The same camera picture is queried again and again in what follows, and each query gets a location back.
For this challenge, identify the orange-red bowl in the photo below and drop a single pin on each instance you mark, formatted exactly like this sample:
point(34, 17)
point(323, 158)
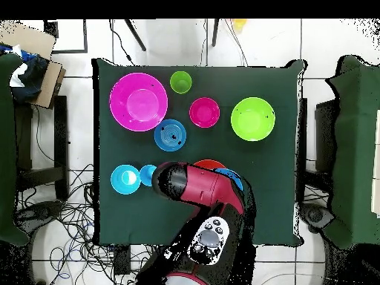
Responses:
point(209, 164)

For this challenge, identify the small pink-red bowl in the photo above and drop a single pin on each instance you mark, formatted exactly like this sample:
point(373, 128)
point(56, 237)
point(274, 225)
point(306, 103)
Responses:
point(204, 112)

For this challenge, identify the green cup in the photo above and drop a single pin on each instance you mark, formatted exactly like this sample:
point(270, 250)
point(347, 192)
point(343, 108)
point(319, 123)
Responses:
point(180, 82)

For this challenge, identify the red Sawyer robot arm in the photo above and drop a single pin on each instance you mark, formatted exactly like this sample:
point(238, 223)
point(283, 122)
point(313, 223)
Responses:
point(204, 187)

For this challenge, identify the green bowl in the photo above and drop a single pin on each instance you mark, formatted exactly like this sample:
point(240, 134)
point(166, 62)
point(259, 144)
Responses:
point(253, 118)

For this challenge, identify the yellow object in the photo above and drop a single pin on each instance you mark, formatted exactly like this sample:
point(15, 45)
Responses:
point(239, 24)

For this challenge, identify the green-clothed side table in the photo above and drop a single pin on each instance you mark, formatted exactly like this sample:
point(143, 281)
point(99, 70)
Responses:
point(353, 148)
point(6, 148)

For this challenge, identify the black stool frame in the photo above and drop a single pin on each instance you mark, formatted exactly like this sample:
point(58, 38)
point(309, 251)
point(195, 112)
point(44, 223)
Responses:
point(61, 133)

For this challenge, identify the white panel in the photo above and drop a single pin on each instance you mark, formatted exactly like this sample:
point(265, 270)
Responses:
point(377, 163)

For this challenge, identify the black box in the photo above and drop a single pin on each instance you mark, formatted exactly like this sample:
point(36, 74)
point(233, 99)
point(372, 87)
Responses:
point(325, 133)

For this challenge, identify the large blue bowl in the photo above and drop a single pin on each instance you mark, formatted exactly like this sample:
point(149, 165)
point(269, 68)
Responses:
point(233, 175)

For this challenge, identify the dark green tablecloth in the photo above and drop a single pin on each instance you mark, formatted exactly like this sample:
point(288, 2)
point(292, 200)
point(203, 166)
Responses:
point(267, 193)

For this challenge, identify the blue flat-bottomed bowl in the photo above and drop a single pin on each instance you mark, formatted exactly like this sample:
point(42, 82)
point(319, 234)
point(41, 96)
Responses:
point(170, 135)

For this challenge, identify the black floor frame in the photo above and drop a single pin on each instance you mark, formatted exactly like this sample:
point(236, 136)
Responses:
point(85, 35)

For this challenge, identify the black pedestal foot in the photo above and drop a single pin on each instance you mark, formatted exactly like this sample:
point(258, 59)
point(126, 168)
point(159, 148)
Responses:
point(41, 210)
point(314, 216)

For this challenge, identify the dark clothing bundle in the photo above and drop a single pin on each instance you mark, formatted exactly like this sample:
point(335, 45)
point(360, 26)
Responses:
point(29, 77)

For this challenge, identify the large pink bowl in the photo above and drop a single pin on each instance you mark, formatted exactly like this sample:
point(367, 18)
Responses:
point(138, 102)

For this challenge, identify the blue cup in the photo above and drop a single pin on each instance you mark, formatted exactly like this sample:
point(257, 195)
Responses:
point(147, 175)

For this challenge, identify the small light blue ribbed bowl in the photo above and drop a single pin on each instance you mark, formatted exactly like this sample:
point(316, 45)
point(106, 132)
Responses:
point(118, 181)

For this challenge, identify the cardboard box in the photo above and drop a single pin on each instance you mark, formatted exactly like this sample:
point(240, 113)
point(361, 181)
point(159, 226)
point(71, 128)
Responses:
point(26, 35)

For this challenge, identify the black power brick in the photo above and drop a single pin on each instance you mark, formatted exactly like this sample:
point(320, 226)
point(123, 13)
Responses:
point(122, 261)

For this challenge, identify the black stand leg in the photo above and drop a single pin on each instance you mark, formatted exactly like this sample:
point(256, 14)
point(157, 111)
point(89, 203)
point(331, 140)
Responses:
point(135, 35)
point(215, 32)

